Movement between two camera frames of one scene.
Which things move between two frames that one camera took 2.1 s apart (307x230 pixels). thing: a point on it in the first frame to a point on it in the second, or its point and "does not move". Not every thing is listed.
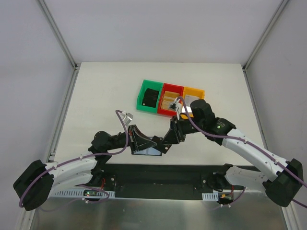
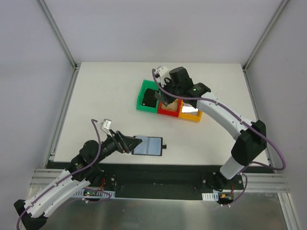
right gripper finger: x=170 y=138 to x=164 y=100
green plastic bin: x=156 y=86 does not move
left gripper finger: x=140 y=138 to x=130 y=143
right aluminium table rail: x=246 y=74 does not move
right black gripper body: x=177 y=129 to x=168 y=89
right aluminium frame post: x=265 y=34 does not move
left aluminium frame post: x=56 y=30 does not move
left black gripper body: x=132 y=139 to x=119 y=142
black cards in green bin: x=150 y=97 does not move
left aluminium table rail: x=58 y=131 does not move
